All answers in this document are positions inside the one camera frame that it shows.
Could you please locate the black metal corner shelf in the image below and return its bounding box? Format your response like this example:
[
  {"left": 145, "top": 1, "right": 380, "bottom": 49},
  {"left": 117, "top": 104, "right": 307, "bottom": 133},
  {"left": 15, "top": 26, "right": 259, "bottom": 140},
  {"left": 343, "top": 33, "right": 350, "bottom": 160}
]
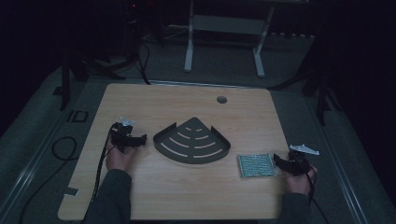
[{"left": 152, "top": 117, "right": 232, "bottom": 165}]

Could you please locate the person's left hand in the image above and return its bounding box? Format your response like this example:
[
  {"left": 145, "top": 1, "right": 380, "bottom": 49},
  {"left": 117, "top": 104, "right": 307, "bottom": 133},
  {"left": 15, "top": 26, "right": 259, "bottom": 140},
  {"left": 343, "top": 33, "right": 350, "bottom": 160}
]
[{"left": 106, "top": 145, "right": 136, "bottom": 173}]

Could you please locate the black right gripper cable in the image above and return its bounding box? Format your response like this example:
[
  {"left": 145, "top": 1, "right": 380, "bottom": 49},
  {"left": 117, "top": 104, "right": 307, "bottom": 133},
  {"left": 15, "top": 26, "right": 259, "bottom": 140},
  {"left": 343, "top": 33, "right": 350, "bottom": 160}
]
[{"left": 304, "top": 165, "right": 331, "bottom": 224}]

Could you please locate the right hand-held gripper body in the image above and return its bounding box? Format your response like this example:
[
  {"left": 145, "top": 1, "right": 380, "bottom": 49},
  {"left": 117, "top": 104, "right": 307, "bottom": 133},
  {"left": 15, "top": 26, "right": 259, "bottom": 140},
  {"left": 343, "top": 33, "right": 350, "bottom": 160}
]
[{"left": 286, "top": 144, "right": 320, "bottom": 177}]

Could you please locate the black hanging cable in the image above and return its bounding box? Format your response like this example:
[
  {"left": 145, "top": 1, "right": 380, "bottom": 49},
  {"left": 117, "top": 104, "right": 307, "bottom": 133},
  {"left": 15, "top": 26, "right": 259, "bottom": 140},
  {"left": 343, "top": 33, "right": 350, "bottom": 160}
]
[{"left": 136, "top": 40, "right": 152, "bottom": 86}]

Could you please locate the white metal stand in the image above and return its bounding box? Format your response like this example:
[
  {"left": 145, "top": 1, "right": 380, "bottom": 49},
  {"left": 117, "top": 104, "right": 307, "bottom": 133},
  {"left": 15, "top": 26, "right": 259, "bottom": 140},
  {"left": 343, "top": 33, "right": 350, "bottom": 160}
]
[{"left": 183, "top": 0, "right": 276, "bottom": 78}]

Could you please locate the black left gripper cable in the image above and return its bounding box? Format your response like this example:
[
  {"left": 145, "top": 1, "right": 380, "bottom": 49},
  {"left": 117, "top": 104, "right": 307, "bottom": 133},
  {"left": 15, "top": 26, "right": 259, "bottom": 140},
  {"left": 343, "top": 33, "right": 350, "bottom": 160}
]
[{"left": 81, "top": 125, "right": 117, "bottom": 224}]

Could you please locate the black tripod stand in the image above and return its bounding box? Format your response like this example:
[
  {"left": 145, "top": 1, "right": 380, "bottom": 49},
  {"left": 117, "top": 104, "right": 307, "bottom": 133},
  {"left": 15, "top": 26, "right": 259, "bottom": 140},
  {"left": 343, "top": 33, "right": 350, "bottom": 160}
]
[
  {"left": 267, "top": 36, "right": 344, "bottom": 127},
  {"left": 51, "top": 46, "right": 125, "bottom": 112}
]

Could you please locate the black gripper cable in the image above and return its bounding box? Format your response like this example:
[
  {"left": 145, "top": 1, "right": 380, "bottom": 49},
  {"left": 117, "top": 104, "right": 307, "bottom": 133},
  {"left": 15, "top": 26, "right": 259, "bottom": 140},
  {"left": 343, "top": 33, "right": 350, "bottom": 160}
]
[
  {"left": 81, "top": 125, "right": 117, "bottom": 224},
  {"left": 304, "top": 165, "right": 331, "bottom": 224}
]

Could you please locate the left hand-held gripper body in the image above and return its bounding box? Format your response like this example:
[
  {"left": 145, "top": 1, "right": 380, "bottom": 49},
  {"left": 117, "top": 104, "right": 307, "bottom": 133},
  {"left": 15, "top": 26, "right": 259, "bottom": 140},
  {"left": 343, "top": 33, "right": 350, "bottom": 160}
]
[{"left": 109, "top": 116, "right": 138, "bottom": 153}]

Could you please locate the person's right hand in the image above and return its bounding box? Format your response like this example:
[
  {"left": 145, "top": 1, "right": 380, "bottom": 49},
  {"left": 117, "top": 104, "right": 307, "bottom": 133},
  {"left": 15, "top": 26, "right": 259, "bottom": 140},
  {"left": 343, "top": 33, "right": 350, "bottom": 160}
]
[{"left": 284, "top": 164, "right": 319, "bottom": 197}]

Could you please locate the black floor cable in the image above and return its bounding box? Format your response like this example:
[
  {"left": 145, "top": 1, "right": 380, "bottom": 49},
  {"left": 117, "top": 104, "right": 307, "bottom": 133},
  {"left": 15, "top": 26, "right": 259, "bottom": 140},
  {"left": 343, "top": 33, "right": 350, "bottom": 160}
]
[{"left": 18, "top": 135, "right": 78, "bottom": 224}]

